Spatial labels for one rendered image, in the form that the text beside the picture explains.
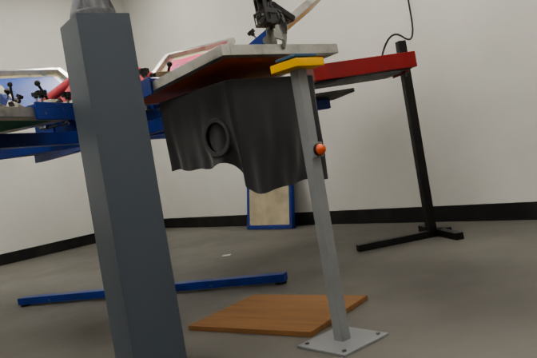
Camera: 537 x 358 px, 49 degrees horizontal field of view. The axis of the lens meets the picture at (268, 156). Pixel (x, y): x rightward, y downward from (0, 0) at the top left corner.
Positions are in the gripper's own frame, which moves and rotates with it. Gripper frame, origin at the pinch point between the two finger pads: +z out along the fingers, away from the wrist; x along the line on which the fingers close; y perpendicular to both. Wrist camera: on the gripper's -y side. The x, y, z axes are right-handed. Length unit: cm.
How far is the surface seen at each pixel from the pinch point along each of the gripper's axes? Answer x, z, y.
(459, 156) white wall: -62, 58, -200
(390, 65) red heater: -45, -2, -124
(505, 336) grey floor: 58, 109, -11
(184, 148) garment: -45, 28, 22
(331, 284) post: 15, 86, 14
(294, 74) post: 18.3, 14.9, 14.2
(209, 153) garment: -26.5, 32.6, 22.8
